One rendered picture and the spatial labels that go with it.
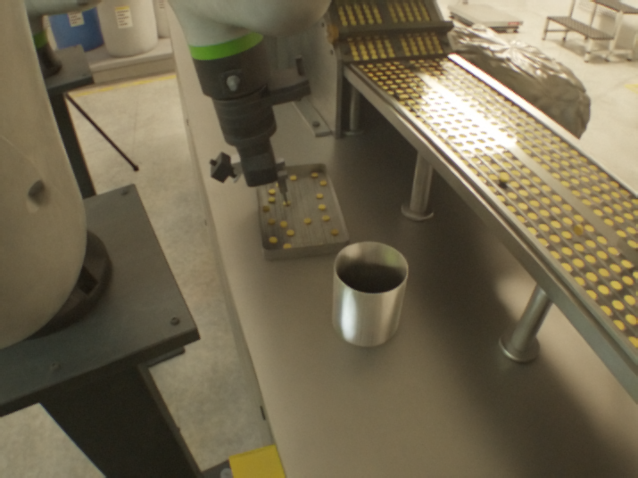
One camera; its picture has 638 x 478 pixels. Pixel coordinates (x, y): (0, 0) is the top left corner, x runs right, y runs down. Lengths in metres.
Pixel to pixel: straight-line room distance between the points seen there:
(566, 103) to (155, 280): 0.67
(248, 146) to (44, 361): 0.36
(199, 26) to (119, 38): 3.03
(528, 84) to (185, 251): 1.44
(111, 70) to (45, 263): 3.39
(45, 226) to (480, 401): 0.45
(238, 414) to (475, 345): 0.96
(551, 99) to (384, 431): 0.58
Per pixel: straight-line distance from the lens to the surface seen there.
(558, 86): 0.85
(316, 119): 0.96
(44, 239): 0.23
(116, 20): 3.55
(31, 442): 1.59
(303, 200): 0.74
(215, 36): 0.56
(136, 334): 0.44
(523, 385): 0.56
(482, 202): 0.52
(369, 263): 0.56
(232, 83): 0.56
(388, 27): 0.87
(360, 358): 0.54
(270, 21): 0.44
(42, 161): 0.23
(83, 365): 0.44
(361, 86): 0.78
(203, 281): 1.76
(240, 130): 0.62
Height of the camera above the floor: 1.25
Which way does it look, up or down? 42 degrees down
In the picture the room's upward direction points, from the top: straight up
